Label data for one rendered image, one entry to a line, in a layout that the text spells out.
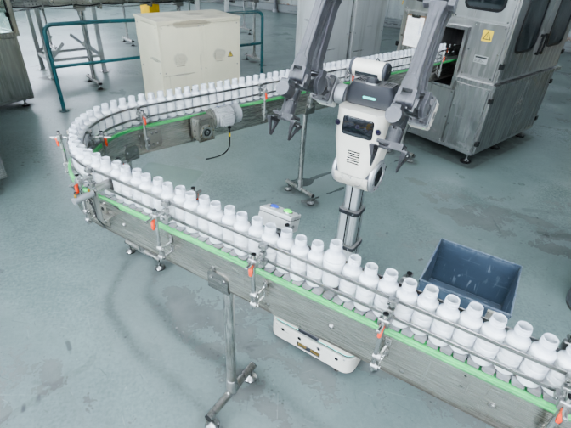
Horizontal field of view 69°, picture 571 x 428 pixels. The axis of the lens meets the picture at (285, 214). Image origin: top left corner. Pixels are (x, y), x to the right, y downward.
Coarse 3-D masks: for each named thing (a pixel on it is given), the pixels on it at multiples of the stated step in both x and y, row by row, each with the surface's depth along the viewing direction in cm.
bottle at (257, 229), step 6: (258, 216) 142; (252, 222) 140; (258, 222) 140; (252, 228) 141; (258, 228) 141; (264, 228) 143; (252, 234) 141; (258, 234) 141; (252, 240) 142; (252, 246) 144
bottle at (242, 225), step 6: (240, 216) 145; (246, 216) 142; (240, 222) 142; (246, 222) 144; (234, 228) 144; (240, 228) 143; (246, 228) 143; (234, 234) 146; (234, 240) 148; (240, 240) 145; (246, 240) 146; (240, 246) 147; (246, 246) 147; (240, 252) 148
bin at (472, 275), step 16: (448, 240) 172; (432, 256) 162; (448, 256) 175; (464, 256) 171; (480, 256) 167; (496, 256) 164; (432, 272) 182; (448, 272) 178; (464, 272) 174; (480, 272) 170; (496, 272) 166; (512, 272) 163; (448, 288) 179; (464, 288) 178; (480, 288) 173; (496, 288) 169; (512, 288) 158; (464, 304) 146; (496, 304) 172; (512, 304) 142
